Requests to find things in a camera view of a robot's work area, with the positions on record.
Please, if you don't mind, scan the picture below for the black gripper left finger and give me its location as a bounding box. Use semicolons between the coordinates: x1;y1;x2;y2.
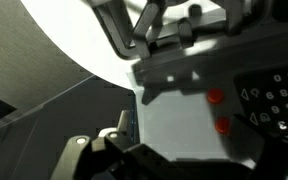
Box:
50;109;173;180

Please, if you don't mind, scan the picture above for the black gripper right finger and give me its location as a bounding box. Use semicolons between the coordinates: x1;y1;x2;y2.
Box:
232;113;288;180

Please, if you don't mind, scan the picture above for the small red stove button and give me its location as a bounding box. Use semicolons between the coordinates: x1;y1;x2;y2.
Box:
214;116;232;135
207;87;226;105

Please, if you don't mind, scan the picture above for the black stove keypad panel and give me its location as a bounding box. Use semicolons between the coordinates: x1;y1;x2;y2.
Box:
233;63;288;136

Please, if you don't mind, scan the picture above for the gray toy stove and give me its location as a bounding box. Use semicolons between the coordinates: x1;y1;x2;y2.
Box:
90;0;288;165

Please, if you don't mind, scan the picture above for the black burner grate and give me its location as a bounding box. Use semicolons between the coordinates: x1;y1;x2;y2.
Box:
90;0;275;62

